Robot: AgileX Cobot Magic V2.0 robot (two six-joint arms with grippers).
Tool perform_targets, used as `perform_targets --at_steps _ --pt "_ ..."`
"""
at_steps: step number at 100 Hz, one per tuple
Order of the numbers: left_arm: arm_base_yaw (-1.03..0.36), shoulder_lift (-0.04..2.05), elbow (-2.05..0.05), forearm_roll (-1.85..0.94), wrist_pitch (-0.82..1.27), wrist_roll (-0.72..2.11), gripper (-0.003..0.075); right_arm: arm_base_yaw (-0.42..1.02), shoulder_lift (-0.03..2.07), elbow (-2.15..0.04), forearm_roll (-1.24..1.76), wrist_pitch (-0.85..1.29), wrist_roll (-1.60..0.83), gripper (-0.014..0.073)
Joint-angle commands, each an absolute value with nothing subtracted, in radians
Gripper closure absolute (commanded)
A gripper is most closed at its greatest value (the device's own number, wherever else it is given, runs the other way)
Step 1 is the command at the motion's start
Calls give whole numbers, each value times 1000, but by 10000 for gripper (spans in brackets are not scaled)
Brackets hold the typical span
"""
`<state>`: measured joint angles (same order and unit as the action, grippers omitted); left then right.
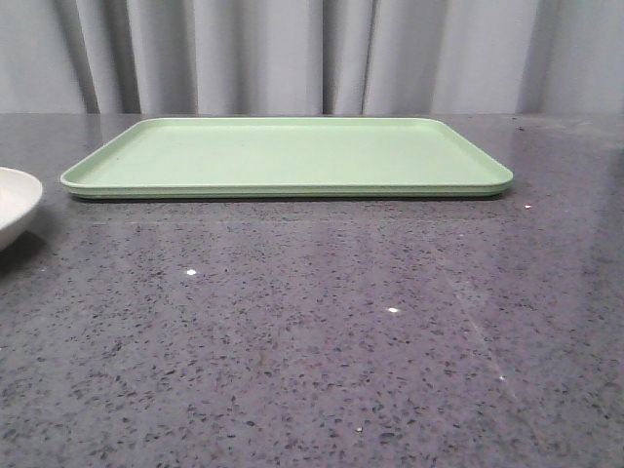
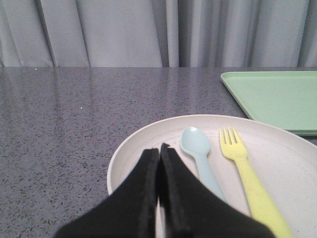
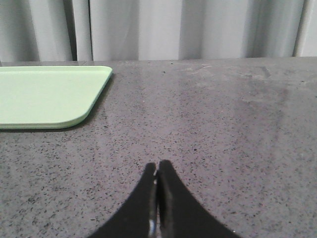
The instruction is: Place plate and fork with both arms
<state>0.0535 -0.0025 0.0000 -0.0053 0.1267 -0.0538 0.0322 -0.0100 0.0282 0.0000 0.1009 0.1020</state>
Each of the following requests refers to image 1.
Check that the cream white round plate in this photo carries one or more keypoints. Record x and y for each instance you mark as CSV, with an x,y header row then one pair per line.
x,y
21,194

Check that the light green plastic tray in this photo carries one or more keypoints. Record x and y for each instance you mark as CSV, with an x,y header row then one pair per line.
x,y
244,157

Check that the grey pleated curtain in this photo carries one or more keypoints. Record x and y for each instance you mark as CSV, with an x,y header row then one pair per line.
x,y
312,57

